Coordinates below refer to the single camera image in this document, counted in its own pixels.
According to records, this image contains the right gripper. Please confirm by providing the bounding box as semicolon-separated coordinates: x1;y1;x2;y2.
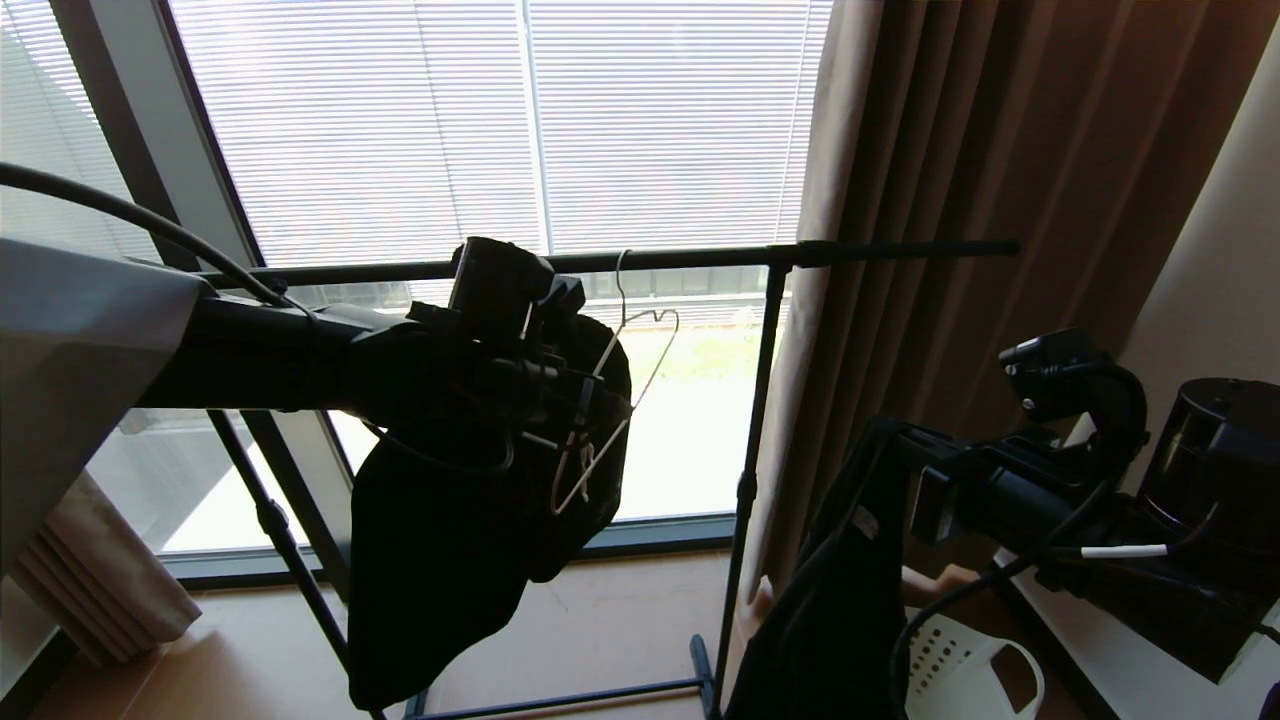
910;438;1088;548

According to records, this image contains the brown curtain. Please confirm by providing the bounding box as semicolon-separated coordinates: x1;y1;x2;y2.
8;470;203;668
735;0;1280;621

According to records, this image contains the black cable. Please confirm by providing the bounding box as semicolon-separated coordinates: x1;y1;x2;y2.
888;470;1121;720
0;160;321;321

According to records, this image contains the heap of clothes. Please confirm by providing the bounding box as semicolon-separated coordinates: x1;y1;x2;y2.
722;418;916;720

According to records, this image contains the white laundry basket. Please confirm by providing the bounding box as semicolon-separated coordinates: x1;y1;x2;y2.
900;608;1047;720

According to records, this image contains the black garment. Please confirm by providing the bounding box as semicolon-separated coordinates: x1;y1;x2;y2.
347;310;634;713

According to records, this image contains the black clothes rack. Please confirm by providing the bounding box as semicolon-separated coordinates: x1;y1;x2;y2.
195;238;1021;720

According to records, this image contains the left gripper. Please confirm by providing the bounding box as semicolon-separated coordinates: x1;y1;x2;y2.
478;345;607;443

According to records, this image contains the pink clothes hanger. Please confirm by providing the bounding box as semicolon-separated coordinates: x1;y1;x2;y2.
550;248;682;517

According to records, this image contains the window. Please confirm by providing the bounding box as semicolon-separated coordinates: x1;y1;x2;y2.
0;0;836;586

